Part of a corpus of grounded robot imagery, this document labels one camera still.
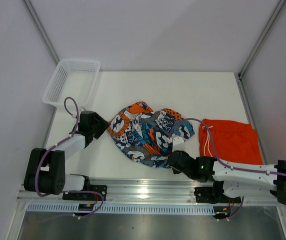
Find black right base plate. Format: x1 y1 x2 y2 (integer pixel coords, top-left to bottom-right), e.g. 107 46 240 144
194 187 241 204

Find white plastic basket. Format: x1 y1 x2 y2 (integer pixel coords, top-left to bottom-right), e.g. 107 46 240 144
41 58 101 108

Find patterned multicolour shorts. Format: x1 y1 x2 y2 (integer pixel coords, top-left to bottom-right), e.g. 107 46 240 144
107 101 195 169

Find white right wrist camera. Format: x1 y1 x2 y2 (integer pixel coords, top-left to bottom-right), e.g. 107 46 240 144
172 136 185 152

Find white slotted cable duct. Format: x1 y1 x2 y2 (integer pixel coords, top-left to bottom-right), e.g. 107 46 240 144
26 202 215 216

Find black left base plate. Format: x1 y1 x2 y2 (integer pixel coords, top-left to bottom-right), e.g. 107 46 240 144
62 184 107 201

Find aluminium mounting rail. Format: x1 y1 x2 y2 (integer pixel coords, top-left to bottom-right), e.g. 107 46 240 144
16 178 284 207

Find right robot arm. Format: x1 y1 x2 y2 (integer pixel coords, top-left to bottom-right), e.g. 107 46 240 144
168 150 286 205

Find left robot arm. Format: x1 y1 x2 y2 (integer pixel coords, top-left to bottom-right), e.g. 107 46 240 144
23 111 110 200

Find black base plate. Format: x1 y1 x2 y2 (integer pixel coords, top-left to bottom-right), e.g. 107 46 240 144
194 187 241 204
62 184 107 201

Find orange shorts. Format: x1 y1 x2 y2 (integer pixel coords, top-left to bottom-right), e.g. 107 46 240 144
198 118 263 165

